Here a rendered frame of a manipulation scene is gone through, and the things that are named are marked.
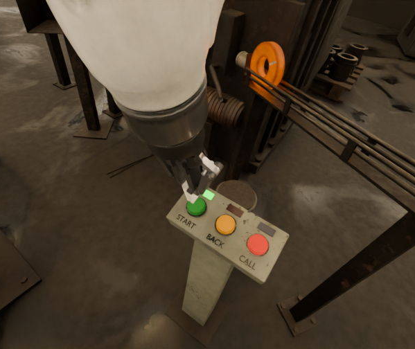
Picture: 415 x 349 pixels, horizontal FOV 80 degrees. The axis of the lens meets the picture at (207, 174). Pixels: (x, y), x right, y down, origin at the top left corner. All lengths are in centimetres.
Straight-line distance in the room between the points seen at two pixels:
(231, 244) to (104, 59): 42
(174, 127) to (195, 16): 10
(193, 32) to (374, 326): 128
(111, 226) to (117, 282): 27
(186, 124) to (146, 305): 91
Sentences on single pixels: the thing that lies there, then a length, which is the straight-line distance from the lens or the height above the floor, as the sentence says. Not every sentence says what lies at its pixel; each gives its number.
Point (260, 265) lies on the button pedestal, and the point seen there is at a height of 59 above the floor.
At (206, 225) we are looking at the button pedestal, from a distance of 53.
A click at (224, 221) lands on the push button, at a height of 61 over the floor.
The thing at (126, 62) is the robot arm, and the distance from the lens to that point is 18.
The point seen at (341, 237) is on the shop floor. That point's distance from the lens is 148.
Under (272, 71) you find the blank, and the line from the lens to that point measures 92.
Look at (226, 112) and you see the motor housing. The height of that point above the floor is 50.
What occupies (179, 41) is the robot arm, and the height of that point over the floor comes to 98.
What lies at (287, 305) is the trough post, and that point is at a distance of 117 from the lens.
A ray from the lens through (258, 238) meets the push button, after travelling 51.
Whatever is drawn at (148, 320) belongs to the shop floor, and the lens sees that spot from 107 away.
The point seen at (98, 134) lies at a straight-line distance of 173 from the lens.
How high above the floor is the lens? 104
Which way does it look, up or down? 45 degrees down
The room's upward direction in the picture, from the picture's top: 10 degrees clockwise
